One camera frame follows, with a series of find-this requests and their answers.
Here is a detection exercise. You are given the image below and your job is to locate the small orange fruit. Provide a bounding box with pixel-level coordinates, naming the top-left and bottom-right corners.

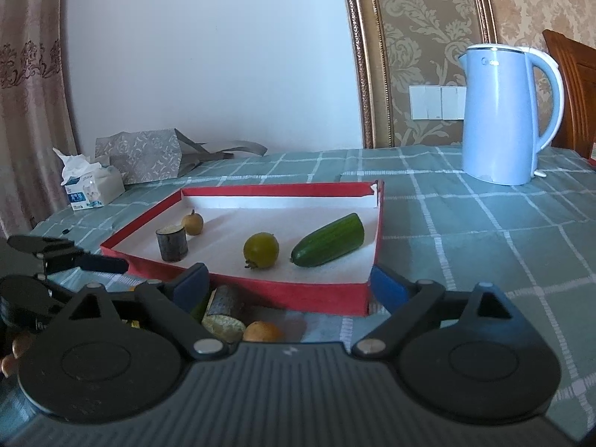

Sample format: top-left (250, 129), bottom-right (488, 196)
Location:
top-left (242, 320), bottom-right (284, 343)

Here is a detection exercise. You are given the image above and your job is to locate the green checked tablecloth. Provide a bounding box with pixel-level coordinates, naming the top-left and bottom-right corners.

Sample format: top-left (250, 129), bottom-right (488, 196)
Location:
top-left (0, 144), bottom-right (596, 429)

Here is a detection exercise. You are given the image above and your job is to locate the white tissue pack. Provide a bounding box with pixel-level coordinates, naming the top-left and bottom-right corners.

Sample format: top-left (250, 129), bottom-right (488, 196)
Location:
top-left (52, 148), bottom-right (126, 210)

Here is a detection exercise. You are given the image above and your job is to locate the grey patterned gift bag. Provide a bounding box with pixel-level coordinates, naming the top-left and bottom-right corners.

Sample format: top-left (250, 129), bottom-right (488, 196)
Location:
top-left (94, 128), bottom-right (268, 184)

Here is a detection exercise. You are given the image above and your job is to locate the white wall switch panel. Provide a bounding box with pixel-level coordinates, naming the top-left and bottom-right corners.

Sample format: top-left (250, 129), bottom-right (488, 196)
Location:
top-left (410, 85), bottom-right (467, 121)

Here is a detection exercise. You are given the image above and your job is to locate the red cardboard tray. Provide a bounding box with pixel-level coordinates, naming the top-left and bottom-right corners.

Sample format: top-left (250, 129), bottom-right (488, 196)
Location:
top-left (99, 179), bottom-right (386, 316)

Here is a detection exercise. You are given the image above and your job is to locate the light blue electric kettle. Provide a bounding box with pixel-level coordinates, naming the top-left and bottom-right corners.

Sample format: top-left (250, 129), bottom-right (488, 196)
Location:
top-left (457, 43), bottom-right (565, 186)

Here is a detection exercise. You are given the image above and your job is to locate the beige patterned curtain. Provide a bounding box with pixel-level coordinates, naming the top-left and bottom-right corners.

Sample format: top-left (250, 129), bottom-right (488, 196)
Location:
top-left (0, 0), bottom-right (80, 238)

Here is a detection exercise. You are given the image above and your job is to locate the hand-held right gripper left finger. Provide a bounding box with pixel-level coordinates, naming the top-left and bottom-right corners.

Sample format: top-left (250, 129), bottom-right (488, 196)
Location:
top-left (49, 262), bottom-right (229, 362)

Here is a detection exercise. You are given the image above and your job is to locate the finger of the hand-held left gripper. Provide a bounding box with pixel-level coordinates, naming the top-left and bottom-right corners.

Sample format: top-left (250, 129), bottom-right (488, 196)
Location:
top-left (43, 250), bottom-right (130, 275)
top-left (7, 235), bottom-right (72, 256)

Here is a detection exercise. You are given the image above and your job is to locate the gold wall panel frame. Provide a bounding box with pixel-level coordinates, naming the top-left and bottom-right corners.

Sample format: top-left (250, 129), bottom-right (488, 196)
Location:
top-left (339, 0), bottom-right (499, 149)

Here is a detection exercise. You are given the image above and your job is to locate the small brown pear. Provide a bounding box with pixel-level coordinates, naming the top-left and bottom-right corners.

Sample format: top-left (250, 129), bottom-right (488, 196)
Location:
top-left (181, 210), bottom-right (205, 236)

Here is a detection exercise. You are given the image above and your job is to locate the dark sugarcane piece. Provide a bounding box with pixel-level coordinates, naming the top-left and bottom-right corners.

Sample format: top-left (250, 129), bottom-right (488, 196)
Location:
top-left (205, 285), bottom-right (246, 320)
top-left (156, 225), bottom-right (189, 262)

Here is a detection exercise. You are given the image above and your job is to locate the long green cucumber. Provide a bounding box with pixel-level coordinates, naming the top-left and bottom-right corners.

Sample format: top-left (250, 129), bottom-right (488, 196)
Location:
top-left (291, 213), bottom-right (365, 268)

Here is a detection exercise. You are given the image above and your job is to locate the stubby green cucumber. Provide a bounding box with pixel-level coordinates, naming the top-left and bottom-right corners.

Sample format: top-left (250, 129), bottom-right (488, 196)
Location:
top-left (188, 293), bottom-right (212, 322)

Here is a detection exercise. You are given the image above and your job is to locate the green tomato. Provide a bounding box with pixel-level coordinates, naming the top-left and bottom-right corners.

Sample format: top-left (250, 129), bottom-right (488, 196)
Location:
top-left (243, 233), bottom-right (280, 269)

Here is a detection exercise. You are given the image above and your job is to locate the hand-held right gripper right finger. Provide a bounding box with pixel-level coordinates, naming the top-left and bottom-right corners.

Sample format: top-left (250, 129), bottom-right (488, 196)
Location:
top-left (351, 264), bottom-right (537, 360)

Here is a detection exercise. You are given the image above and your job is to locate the person's left hand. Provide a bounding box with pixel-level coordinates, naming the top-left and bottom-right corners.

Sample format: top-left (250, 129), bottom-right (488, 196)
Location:
top-left (0, 335), bottom-right (29, 377)

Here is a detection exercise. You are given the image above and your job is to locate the brown wooden chair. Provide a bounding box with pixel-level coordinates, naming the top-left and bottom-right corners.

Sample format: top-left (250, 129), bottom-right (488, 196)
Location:
top-left (542, 29), bottom-right (596, 164)

